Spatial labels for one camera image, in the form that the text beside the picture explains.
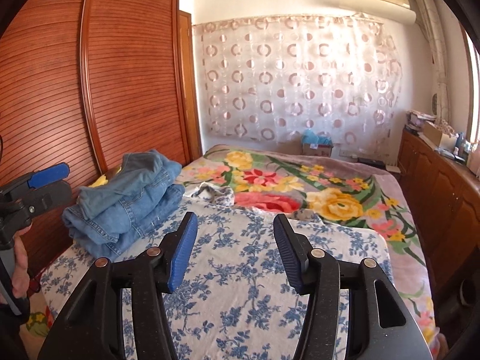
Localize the yellow plush toy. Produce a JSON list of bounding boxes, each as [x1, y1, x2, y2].
[[89, 166, 121, 188]]

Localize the blue floral white quilt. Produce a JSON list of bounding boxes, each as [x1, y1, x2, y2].
[[41, 197, 393, 359]]

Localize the folded blue denim jeans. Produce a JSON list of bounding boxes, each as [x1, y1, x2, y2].
[[62, 150, 185, 261]]

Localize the person's left hand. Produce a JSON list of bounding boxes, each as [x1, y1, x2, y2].
[[11, 225, 32, 298]]

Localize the beige tied side curtain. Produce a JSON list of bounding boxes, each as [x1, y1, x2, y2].
[[416, 0, 450, 123]]

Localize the sheer circle-pattern curtain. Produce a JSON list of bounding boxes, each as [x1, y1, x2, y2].
[[193, 16, 403, 159]]

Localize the white wall air conditioner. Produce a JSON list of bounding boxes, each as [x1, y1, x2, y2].
[[339, 0, 416, 24]]

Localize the long wooden sideboard cabinet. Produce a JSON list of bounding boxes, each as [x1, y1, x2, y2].
[[398, 130, 479, 293]]

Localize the cardboard box with teal cloth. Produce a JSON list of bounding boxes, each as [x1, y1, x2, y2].
[[301, 129, 334, 158]]

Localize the cardboard box on sideboard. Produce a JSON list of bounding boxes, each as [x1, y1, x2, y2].
[[422, 121, 457, 151]]

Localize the wooden slatted wardrobe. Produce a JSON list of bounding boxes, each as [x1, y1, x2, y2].
[[0, 0, 203, 282]]

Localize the colourful floral pink blanket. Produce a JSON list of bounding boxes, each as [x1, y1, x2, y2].
[[178, 145, 443, 359]]

